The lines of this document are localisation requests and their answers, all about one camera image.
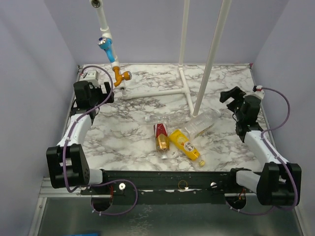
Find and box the large clear plastic bottle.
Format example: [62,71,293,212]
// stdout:
[182,110,221,140]

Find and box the red gold labelled bottle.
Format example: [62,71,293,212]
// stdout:
[154,123,170,160]

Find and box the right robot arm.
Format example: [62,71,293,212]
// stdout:
[220,86,302,210]

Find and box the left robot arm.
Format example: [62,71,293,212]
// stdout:
[46,80,114,194]

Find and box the small clear plastic bottle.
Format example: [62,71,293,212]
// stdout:
[144,114,186,125]

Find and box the yellow labelled bottle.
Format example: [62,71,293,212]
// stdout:
[169,129,205,167]

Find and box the orange plastic faucet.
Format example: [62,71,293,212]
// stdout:
[112,66,132,87]

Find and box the blue plastic faucet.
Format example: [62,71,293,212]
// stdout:
[97,36,115,63]

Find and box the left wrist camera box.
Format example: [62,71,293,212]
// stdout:
[83,70,100,88]

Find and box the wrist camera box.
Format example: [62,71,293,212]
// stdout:
[252,85,265,100]
[83,70,100,88]

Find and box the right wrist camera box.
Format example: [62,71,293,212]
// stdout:
[252,85,265,100]

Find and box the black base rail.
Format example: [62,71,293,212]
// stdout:
[81,171,243,205]

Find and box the white pvc pipe frame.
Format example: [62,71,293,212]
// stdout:
[90,0,232,117]

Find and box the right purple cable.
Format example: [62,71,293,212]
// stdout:
[230,87,296,216]

